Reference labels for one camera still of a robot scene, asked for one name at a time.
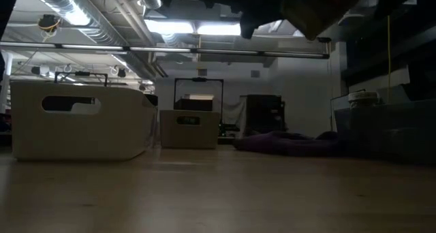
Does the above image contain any bright ceiling light panel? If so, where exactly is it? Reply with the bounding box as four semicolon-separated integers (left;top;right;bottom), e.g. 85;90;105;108
144;20;243;36

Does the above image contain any yellow black cable reel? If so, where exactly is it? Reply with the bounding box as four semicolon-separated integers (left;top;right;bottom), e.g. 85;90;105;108
36;14;63;35

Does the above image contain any horizontal overhead frame bar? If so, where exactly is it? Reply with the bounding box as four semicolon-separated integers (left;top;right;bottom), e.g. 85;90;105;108
0;41;330;60

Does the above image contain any purple cloth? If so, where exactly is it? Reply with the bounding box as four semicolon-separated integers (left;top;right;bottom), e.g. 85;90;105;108
233;130;341;158

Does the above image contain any light grey plastic bin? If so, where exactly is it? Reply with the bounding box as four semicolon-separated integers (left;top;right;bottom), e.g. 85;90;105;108
159;109;221;149

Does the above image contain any dark grey plastic bin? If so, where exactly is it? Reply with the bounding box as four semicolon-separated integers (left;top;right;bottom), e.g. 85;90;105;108
333;99;436;165

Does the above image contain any black background cabinet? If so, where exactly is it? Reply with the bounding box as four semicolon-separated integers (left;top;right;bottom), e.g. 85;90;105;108
245;94;287;134

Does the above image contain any white plastic bin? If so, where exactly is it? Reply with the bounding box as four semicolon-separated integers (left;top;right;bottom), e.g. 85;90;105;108
10;81;157;161

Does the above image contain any ribbed silver ceiling duct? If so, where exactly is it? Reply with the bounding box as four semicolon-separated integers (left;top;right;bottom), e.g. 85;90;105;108
27;0;170;80

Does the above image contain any black low floor equipment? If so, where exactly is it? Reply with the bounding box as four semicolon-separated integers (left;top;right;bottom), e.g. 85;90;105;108
217;123;241;145

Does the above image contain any white hanging sheet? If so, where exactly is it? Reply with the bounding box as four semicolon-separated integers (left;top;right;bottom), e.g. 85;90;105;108
221;98;247;129

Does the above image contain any clear glass spice jar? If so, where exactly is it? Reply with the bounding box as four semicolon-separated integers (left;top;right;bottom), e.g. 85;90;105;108
347;91;380;110

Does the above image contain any clear plastic bin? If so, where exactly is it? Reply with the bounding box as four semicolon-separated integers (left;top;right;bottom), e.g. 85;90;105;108
146;105;161;148

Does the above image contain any black background robot frame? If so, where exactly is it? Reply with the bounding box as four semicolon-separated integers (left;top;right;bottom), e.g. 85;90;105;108
53;71;109;88
173;77;225;112

